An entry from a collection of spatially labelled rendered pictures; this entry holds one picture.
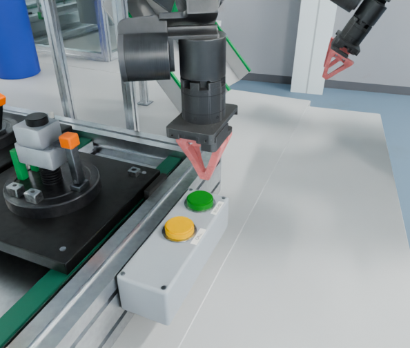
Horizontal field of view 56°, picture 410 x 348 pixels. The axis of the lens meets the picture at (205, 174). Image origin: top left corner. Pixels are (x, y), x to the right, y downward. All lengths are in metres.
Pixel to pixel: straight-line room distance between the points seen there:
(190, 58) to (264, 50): 3.63
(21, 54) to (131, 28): 1.11
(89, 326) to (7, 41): 1.22
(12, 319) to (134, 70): 0.31
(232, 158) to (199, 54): 0.48
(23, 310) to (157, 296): 0.15
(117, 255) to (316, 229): 0.37
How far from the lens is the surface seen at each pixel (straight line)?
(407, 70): 4.15
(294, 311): 0.59
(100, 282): 0.49
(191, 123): 0.50
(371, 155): 1.01
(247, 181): 0.83
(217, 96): 0.49
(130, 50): 0.47
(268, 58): 4.10
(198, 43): 0.46
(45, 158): 0.58
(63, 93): 0.95
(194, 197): 0.59
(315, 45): 3.80
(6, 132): 0.83
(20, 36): 1.56
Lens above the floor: 1.31
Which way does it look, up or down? 32 degrees down
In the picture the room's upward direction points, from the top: straight up
